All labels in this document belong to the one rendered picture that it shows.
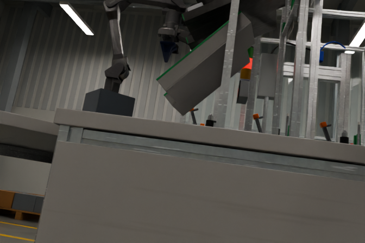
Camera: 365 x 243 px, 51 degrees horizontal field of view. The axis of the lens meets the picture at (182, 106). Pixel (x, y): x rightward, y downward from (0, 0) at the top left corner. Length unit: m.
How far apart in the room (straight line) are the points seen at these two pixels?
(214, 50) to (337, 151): 0.43
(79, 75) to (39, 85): 1.19
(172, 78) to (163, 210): 0.42
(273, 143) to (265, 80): 1.88
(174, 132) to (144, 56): 9.85
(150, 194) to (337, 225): 0.31
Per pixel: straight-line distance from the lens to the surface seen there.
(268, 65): 2.57
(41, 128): 0.93
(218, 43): 0.99
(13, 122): 0.92
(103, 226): 0.69
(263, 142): 0.67
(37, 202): 6.86
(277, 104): 1.26
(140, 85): 10.27
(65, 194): 0.71
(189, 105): 1.20
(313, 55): 2.42
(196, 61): 0.98
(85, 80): 10.81
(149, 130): 0.68
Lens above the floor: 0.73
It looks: 13 degrees up
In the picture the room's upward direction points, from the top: 8 degrees clockwise
